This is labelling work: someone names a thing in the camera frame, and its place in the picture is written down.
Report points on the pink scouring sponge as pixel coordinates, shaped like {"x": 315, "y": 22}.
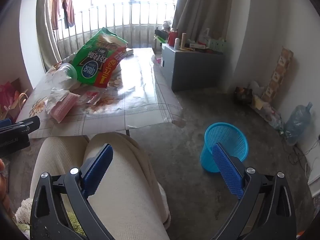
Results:
{"x": 63, "y": 106}

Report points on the cloth pile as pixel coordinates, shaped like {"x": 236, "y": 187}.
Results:
{"x": 167, "y": 25}

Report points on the beige curtain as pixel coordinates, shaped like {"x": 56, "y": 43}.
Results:
{"x": 200, "y": 7}
{"x": 46, "y": 30}

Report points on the person's left hand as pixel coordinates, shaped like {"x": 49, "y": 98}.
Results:
{"x": 1, "y": 167}

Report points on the tall printed cardboard box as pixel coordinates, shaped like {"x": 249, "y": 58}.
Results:
{"x": 277, "y": 75}

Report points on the metal window railing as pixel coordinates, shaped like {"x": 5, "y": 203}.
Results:
{"x": 112, "y": 27}

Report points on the pile of plastic bags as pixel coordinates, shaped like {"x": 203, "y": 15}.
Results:
{"x": 268, "y": 112}

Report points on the small plastic storage basket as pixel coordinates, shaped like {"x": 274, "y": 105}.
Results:
{"x": 217, "y": 45}

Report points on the red thermos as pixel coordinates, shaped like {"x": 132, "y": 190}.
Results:
{"x": 172, "y": 38}

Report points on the white plastic bag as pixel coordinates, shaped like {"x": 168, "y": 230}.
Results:
{"x": 257, "y": 87}

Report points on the blue mesh wastebasket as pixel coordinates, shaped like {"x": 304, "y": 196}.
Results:
{"x": 225, "y": 135}

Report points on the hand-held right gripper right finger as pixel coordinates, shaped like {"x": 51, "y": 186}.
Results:
{"x": 228, "y": 170}

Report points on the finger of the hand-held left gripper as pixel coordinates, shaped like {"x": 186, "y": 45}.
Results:
{"x": 5, "y": 123}
{"x": 27, "y": 125}

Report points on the red plastic bag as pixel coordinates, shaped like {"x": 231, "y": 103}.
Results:
{"x": 6, "y": 92}

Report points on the green snack bag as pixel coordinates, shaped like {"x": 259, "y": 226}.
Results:
{"x": 97, "y": 60}

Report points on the grey cabinet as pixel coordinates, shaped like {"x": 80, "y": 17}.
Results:
{"x": 197, "y": 67}

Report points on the white flat box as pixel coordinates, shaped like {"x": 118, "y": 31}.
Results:
{"x": 197, "y": 45}

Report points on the clear pink plastic wrapper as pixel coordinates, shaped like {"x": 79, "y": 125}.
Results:
{"x": 90, "y": 97}

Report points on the small white box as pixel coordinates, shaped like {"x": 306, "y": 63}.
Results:
{"x": 129, "y": 51}

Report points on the small white plastic bottle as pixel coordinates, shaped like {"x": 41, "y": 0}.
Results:
{"x": 177, "y": 44}

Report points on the black green plastic tool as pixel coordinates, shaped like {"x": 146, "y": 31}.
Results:
{"x": 160, "y": 35}

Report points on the crumpled white paper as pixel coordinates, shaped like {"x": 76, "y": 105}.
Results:
{"x": 58, "y": 97}

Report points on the beige cardboard tube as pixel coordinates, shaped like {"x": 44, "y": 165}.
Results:
{"x": 183, "y": 41}

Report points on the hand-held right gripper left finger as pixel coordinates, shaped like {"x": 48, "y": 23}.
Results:
{"x": 96, "y": 170}

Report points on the person's left leg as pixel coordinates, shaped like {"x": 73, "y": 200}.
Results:
{"x": 57, "y": 152}

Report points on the blue water jug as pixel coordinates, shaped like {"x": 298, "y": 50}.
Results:
{"x": 297, "y": 125}

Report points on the clear plastic container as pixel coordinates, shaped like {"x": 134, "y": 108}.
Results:
{"x": 67, "y": 70}

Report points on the hanging dark garment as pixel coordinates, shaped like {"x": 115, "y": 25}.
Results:
{"x": 68, "y": 21}

